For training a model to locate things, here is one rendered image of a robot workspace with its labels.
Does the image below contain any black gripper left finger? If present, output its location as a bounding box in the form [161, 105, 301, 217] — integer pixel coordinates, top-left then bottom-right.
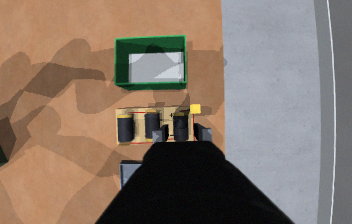
[152, 124, 169, 144]

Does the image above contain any black battery with yellow end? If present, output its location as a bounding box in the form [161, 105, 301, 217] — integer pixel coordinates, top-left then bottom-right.
[173, 112, 189, 141]
[117, 114, 134, 143]
[145, 113, 160, 142]

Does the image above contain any green open box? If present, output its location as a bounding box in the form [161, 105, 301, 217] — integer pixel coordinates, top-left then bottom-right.
[114, 35, 187, 91]

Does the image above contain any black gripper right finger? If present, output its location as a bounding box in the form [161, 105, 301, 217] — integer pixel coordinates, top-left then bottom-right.
[194, 123, 212, 142]

